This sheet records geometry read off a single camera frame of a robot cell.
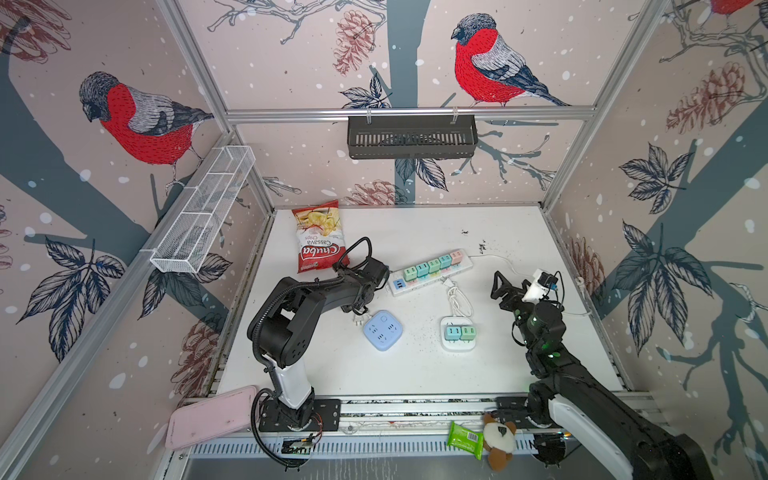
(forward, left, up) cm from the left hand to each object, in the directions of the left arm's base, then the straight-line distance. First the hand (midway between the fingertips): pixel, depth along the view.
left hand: (357, 295), depth 95 cm
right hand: (-4, -44, +16) cm, 47 cm away
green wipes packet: (-39, -29, +1) cm, 49 cm away
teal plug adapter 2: (-15, -28, +6) cm, 33 cm away
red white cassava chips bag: (+21, +15, +4) cm, 26 cm away
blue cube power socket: (-13, -9, +2) cm, 15 cm away
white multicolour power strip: (+2, -13, +2) cm, 13 cm away
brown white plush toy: (-40, -36, +2) cm, 54 cm away
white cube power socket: (-17, -31, +1) cm, 35 cm away
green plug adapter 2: (-16, -32, +7) cm, 36 cm away
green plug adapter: (+4, -17, +6) cm, 19 cm away
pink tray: (-34, +34, 0) cm, 48 cm away
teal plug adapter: (+8, -29, +7) cm, 31 cm away
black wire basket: (+47, -19, +29) cm, 58 cm away
